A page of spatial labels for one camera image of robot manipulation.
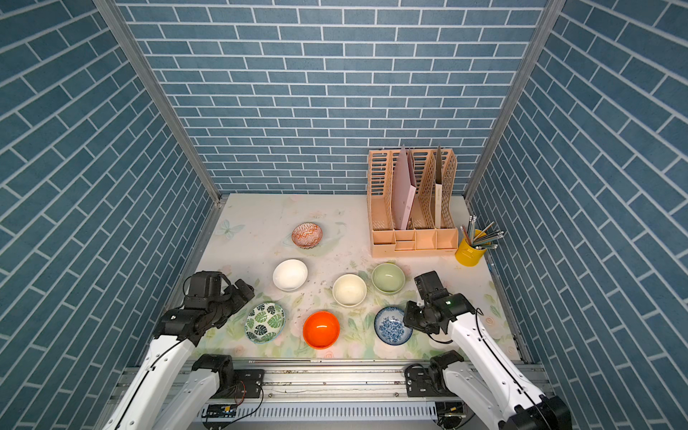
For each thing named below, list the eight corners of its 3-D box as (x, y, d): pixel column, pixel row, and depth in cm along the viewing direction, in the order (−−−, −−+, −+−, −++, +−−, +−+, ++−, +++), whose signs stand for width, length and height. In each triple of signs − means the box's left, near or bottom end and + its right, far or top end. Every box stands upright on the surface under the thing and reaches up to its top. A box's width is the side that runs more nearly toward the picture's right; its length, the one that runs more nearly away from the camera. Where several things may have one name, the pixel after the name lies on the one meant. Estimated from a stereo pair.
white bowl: (273, 296, 92) (269, 289, 88) (279, 267, 100) (276, 259, 95) (305, 296, 92) (303, 289, 88) (309, 267, 100) (307, 259, 95)
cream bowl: (332, 310, 89) (331, 303, 85) (334, 281, 96) (333, 273, 92) (366, 310, 89) (366, 303, 85) (365, 281, 96) (366, 273, 92)
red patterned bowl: (293, 248, 105) (290, 241, 102) (296, 229, 112) (294, 222, 108) (321, 248, 106) (320, 241, 102) (323, 229, 112) (322, 222, 108)
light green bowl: (372, 297, 92) (372, 289, 88) (371, 271, 99) (371, 262, 94) (404, 297, 92) (406, 289, 88) (401, 271, 99) (403, 263, 94)
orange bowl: (302, 349, 81) (300, 346, 78) (306, 315, 88) (305, 311, 85) (339, 350, 81) (338, 346, 78) (340, 315, 88) (340, 311, 85)
